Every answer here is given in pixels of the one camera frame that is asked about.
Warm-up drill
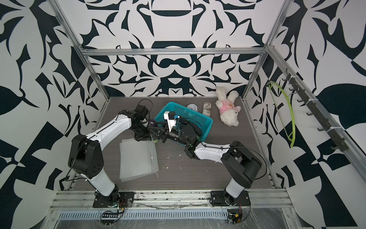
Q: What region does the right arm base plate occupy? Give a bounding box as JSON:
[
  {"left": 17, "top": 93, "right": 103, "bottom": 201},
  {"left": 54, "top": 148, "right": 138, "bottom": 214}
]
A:
[{"left": 209, "top": 190, "right": 251, "bottom": 207}]

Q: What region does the teal plastic basket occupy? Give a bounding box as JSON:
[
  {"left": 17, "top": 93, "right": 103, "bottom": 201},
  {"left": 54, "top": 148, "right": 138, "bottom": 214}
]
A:
[{"left": 155, "top": 102, "right": 213, "bottom": 141}]

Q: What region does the black hook rail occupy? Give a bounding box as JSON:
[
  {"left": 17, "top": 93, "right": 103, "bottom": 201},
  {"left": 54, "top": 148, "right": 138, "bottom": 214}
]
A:
[{"left": 283, "top": 68, "right": 350, "bottom": 152}]

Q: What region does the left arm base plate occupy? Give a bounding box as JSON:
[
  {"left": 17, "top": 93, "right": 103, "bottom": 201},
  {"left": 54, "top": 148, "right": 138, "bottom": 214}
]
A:
[{"left": 92, "top": 191, "right": 135, "bottom": 209}]

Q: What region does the aluminium frame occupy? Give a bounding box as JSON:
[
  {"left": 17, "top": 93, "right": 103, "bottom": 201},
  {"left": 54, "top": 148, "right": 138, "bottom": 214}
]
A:
[{"left": 39, "top": 0, "right": 366, "bottom": 229}]

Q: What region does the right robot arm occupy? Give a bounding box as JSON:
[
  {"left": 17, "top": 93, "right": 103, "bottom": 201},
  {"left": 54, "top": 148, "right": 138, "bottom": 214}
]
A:
[{"left": 148, "top": 126, "right": 262, "bottom": 199}]

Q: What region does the white plush toy pink shirt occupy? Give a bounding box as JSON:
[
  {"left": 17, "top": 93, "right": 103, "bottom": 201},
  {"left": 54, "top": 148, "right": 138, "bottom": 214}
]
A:
[{"left": 215, "top": 86, "right": 241, "bottom": 127}]

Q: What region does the green tube hoop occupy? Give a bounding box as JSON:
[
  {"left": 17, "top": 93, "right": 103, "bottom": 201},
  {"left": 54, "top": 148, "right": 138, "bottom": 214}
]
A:
[{"left": 267, "top": 81, "right": 296, "bottom": 148}]

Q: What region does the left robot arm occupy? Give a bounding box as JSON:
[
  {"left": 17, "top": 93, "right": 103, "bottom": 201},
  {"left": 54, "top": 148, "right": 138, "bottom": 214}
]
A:
[{"left": 68, "top": 105, "right": 151, "bottom": 205}]

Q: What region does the translucent zip bag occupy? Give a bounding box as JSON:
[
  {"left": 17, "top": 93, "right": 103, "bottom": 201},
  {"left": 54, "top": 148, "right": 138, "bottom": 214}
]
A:
[{"left": 120, "top": 138, "right": 159, "bottom": 175}]

